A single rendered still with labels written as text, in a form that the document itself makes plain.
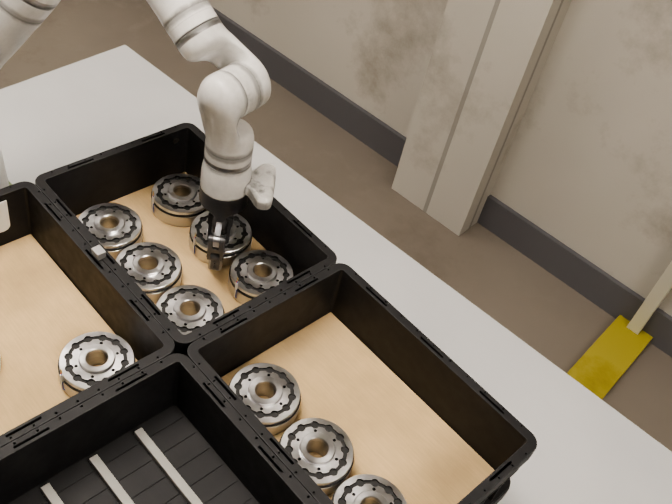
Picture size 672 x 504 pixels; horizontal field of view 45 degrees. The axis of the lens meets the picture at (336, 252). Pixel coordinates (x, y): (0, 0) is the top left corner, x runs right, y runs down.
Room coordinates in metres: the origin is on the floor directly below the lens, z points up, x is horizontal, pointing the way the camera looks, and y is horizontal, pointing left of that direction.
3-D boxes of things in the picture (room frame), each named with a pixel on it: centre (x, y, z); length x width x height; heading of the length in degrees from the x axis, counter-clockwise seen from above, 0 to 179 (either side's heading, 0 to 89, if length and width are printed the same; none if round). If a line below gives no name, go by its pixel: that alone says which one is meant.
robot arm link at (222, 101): (0.91, 0.19, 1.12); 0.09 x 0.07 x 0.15; 153
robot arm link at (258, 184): (0.92, 0.17, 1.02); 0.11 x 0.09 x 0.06; 98
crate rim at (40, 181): (0.89, 0.24, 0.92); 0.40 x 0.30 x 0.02; 53
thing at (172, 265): (0.84, 0.28, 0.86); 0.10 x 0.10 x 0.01
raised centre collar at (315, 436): (0.60, -0.04, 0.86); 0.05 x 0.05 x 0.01
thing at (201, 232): (0.96, 0.19, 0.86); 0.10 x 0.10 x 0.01
